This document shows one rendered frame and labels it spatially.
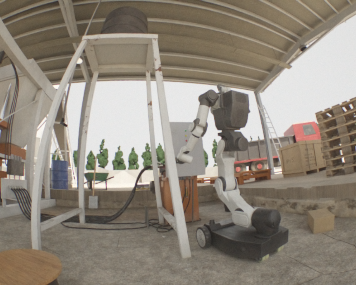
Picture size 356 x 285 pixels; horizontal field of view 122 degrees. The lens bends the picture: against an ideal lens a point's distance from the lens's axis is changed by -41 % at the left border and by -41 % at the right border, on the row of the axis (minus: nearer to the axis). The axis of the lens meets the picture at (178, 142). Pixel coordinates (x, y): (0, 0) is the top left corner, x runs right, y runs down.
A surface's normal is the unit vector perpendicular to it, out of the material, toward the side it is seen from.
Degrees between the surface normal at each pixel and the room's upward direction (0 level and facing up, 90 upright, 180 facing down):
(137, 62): 180
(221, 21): 172
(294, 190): 90
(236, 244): 90
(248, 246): 90
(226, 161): 95
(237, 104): 116
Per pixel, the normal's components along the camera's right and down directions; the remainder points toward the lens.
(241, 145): 0.34, -0.04
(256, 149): -0.35, -0.18
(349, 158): -0.91, -0.03
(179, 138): 0.22, -0.22
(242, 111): 0.38, 0.22
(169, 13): 0.10, 0.93
